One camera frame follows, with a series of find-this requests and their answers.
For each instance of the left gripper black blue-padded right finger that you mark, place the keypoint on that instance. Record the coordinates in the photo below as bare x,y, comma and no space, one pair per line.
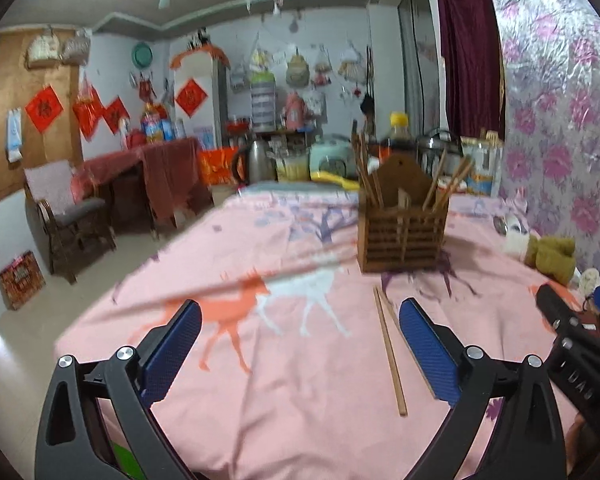
527,440

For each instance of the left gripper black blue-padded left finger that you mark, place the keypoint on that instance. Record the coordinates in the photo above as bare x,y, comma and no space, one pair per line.
72,437

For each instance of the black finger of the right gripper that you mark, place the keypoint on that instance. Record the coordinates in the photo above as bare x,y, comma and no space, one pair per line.
574,361

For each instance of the brown plush toy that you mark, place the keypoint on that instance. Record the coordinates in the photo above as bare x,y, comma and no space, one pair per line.
552,256

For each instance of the red box on floor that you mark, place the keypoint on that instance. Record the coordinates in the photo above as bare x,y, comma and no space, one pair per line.
20,280

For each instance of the clear plastic bottle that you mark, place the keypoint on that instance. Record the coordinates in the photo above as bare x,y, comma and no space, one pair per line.
484,152

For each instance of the wooden armchair grey cushion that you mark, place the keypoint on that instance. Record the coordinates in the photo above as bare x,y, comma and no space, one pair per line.
62,226

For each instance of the brown wooden chopstick holder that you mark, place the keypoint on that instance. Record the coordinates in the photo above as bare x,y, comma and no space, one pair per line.
401,226

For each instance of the pink deer print tablecloth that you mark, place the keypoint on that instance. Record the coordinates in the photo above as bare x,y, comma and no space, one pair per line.
289,378

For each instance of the black pressure cooker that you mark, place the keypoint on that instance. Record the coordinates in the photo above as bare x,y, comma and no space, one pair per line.
430,147

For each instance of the soy sauce bottle yellow cap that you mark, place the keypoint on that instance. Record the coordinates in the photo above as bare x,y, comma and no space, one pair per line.
398,140

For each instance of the red covered side table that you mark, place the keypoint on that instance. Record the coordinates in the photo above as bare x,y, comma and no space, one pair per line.
170,173

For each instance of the red gift box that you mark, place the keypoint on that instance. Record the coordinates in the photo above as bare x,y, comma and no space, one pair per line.
215,166

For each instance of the yellow pan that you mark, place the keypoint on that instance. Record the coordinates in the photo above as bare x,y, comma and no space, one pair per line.
328,178

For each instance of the mint green rice cooker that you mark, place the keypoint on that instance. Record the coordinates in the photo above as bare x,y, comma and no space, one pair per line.
334,154

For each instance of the cooking oil bottle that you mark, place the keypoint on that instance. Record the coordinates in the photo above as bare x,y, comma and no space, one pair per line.
151,122

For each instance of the stainless electric kettle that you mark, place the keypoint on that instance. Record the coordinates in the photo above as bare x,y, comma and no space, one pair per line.
254,163

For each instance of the steel pot with lid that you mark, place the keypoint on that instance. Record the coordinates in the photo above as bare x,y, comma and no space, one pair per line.
293,167

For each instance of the pink thermos jug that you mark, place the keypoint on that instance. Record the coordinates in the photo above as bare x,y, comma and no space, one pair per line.
296,114

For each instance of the white refrigerator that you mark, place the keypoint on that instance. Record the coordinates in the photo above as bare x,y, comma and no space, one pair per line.
200,94

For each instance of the stacked grey steamer containers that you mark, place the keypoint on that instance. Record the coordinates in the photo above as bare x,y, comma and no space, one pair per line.
263,101

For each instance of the green round plate on wall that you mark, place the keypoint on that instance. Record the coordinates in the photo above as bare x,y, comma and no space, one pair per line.
142,56

